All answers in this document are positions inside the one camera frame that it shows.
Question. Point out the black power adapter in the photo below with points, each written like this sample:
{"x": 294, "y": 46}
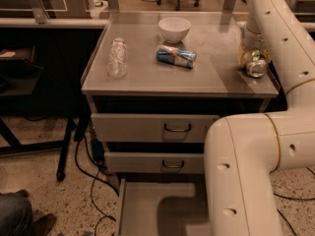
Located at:
{"x": 97, "y": 150}

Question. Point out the clear plastic bottle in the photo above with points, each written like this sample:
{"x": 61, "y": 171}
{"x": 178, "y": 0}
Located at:
{"x": 117, "y": 58}

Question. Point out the brown shoe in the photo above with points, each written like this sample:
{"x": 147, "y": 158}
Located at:
{"x": 44, "y": 225}

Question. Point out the grey drawer cabinet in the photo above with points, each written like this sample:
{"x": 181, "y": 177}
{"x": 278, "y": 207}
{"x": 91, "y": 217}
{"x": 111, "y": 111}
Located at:
{"x": 215, "y": 86}

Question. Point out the bottom grey drawer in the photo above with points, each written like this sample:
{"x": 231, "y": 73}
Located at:
{"x": 162, "y": 209}

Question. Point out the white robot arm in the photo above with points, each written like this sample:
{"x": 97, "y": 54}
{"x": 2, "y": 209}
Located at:
{"x": 241, "y": 151}

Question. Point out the grey drawer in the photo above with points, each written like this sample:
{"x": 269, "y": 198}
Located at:
{"x": 162, "y": 209}
{"x": 152, "y": 128}
{"x": 147, "y": 162}

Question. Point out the blue soda can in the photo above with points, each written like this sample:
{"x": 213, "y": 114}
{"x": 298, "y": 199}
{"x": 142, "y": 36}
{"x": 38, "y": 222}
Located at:
{"x": 176, "y": 56}

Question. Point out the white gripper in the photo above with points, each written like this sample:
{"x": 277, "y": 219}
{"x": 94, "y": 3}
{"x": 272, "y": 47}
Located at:
{"x": 254, "y": 41}

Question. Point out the top grey drawer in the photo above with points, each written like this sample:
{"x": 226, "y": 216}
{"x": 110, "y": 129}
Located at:
{"x": 152, "y": 128}

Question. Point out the green soda can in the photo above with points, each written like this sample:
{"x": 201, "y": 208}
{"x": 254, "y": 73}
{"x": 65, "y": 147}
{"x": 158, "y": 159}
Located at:
{"x": 256, "y": 64}

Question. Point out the white bowl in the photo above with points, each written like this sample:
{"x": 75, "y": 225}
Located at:
{"x": 174, "y": 29}

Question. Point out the middle grey drawer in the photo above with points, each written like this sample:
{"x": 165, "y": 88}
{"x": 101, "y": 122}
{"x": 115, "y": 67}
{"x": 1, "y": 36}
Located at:
{"x": 147, "y": 162}

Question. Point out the black table stand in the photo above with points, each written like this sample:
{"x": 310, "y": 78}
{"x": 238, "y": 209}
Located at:
{"x": 38, "y": 86}

